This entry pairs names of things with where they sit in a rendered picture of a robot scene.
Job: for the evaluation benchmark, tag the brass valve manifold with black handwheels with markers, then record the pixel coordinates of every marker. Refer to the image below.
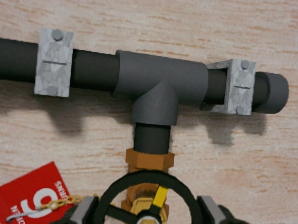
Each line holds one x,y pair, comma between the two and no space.
156,84

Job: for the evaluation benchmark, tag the red tag with gold chain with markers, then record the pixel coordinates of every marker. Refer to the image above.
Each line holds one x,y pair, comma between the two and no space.
38,197

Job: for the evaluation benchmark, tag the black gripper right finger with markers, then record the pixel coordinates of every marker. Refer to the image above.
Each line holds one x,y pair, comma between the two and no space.
216,214

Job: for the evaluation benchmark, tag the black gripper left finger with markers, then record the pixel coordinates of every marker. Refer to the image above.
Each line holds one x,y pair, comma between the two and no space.
80,214

